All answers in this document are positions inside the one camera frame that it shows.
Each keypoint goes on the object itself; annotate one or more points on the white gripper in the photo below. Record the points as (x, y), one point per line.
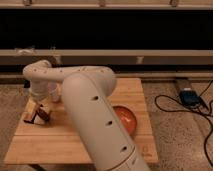
(38, 91)

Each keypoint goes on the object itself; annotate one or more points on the wooden table top board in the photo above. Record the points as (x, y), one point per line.
(57, 142)

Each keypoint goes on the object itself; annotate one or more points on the clear plastic cup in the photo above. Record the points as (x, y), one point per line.
(54, 92)

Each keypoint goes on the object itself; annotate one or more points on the blue power adapter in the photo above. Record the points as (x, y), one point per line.
(189, 98)

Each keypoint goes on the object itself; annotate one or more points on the orange ceramic bowl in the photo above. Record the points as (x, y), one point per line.
(127, 118)

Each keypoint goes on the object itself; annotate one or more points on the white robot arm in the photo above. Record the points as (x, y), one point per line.
(85, 91)

